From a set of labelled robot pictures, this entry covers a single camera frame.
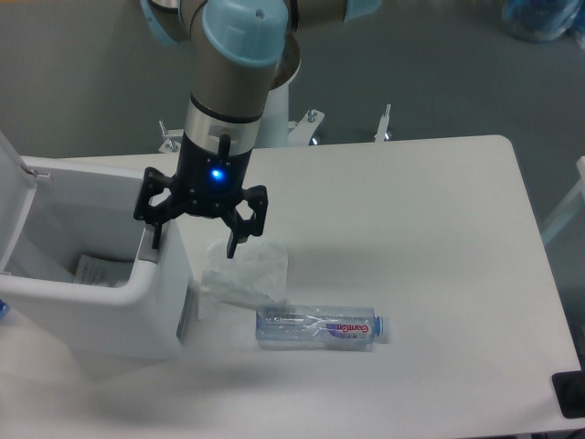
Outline printed paper inside trash can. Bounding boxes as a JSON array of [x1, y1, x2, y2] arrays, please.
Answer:
[[73, 254, 133, 288]]

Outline white pedestal base frame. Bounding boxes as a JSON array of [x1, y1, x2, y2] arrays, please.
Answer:
[[158, 103, 393, 154]]

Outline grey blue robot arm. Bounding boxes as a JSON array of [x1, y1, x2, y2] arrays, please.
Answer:
[[133, 0, 381, 257]]

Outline crumpled clear plastic bag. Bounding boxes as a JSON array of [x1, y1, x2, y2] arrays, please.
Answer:
[[197, 239, 289, 320]]

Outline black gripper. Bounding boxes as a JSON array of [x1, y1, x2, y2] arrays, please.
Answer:
[[132, 132, 269, 260]]

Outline white frame at right edge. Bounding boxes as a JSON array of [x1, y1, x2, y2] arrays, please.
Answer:
[[541, 156, 584, 245]]

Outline blue plastic bag background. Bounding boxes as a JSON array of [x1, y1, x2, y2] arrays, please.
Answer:
[[501, 0, 584, 43]]

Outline clear plastic water bottle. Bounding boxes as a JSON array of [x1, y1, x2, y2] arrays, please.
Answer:
[[255, 305, 388, 347]]

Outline white push-lid trash can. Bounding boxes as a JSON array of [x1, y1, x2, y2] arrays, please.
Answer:
[[1, 140, 194, 359]]

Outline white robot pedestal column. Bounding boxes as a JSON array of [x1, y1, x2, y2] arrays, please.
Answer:
[[255, 34, 301, 149]]

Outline black device at table edge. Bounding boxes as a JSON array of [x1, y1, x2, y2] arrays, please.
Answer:
[[552, 370, 584, 419]]

